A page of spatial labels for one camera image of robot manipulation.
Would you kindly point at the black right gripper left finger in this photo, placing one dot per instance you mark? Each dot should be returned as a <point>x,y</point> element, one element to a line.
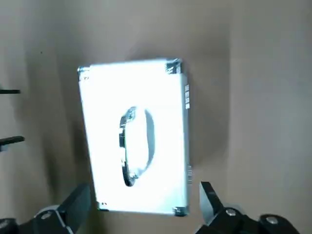
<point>63,219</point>

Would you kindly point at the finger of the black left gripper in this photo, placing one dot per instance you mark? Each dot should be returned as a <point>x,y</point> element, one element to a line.
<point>9,91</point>
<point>12,141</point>

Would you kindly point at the silver aluminium medicine case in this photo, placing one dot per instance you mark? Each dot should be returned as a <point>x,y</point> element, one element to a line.
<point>109,97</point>

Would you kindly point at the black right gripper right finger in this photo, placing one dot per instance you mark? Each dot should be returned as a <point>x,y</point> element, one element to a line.
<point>219,219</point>

